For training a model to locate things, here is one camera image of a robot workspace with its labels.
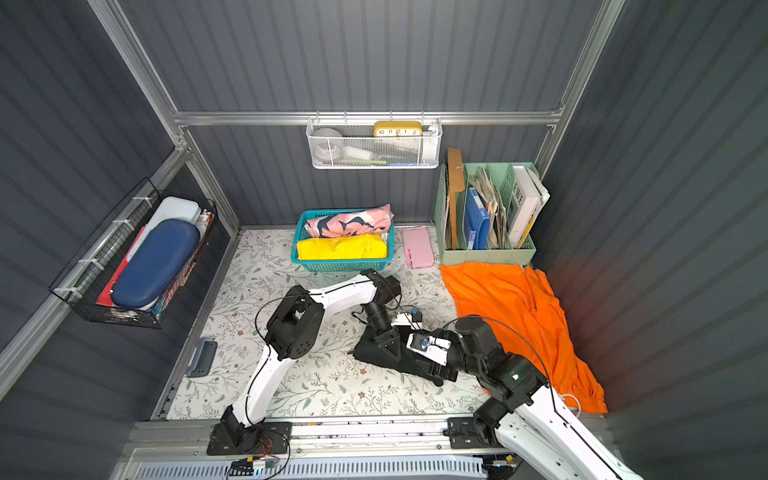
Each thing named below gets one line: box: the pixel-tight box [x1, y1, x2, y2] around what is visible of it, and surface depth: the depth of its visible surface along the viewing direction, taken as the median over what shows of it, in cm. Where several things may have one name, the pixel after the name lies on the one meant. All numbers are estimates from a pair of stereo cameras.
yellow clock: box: [374, 121, 424, 137], surface depth 89 cm
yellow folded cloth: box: [296, 234, 388, 260], surface depth 104 cm
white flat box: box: [147, 196, 201, 231], surface depth 79 cm
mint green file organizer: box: [434, 162, 540, 266], surface depth 104 cm
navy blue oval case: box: [111, 218, 200, 308], surface depth 69 cm
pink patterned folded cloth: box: [305, 204, 394, 238], surface depth 107 cm
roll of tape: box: [313, 127, 343, 163], surface depth 89 cm
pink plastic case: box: [401, 226, 435, 269], surface depth 114 cm
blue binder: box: [465, 187, 491, 250], surface depth 101 cm
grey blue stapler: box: [186, 338, 218, 377], surface depth 86 cm
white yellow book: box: [508, 165, 551, 249], surface depth 100 cm
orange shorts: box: [440, 263, 608, 413], surface depth 99 cm
